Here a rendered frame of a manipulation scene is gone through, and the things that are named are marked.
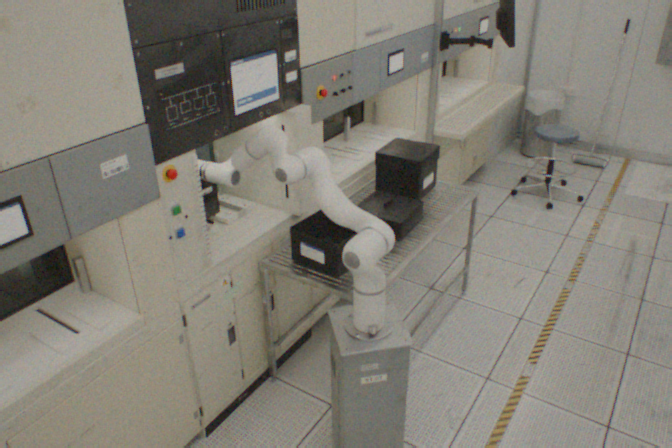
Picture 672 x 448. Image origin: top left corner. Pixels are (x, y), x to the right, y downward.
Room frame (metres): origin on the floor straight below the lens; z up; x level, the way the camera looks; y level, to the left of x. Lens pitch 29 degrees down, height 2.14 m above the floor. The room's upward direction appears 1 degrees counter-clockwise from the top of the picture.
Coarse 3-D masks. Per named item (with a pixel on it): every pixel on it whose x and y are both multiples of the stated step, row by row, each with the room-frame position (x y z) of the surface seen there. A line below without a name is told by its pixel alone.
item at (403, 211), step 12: (384, 192) 2.68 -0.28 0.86; (360, 204) 2.54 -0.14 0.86; (372, 204) 2.53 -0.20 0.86; (384, 204) 2.49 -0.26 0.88; (396, 204) 2.53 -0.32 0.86; (408, 204) 2.53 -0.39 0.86; (420, 204) 2.53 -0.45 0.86; (384, 216) 2.40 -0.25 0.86; (396, 216) 2.40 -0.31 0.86; (408, 216) 2.40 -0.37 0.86; (420, 216) 2.53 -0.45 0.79; (396, 228) 2.34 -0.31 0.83; (408, 228) 2.40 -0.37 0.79; (396, 240) 2.33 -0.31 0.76
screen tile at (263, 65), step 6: (264, 60) 2.32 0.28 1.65; (258, 66) 2.28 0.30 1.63; (264, 66) 2.31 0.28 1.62; (270, 66) 2.35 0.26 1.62; (258, 72) 2.28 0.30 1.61; (270, 72) 2.35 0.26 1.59; (264, 78) 2.31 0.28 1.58; (270, 78) 2.34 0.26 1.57; (258, 84) 2.27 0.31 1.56; (264, 84) 2.31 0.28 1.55; (270, 84) 2.34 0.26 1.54
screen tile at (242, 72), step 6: (246, 66) 2.22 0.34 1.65; (252, 66) 2.25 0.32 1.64; (234, 72) 2.16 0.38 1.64; (240, 72) 2.19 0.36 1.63; (246, 72) 2.22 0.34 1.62; (252, 72) 2.25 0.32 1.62; (234, 78) 2.16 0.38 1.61; (240, 78) 2.19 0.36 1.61; (252, 78) 2.25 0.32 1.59; (246, 84) 2.21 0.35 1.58; (252, 84) 2.24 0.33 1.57; (240, 90) 2.18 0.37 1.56; (246, 90) 2.21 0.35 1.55; (252, 90) 2.24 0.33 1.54
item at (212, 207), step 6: (204, 180) 2.31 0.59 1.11; (204, 186) 2.21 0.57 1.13; (210, 186) 2.24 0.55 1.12; (216, 186) 2.26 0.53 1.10; (204, 192) 2.20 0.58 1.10; (210, 192) 2.23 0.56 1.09; (216, 192) 2.26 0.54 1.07; (204, 198) 2.20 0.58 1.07; (210, 198) 2.23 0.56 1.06; (216, 198) 2.26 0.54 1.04; (204, 204) 2.19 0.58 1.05; (210, 204) 2.22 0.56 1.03; (216, 204) 2.25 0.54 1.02; (210, 210) 2.22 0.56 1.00; (216, 210) 2.25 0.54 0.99; (210, 216) 2.21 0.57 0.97; (210, 222) 2.22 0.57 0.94
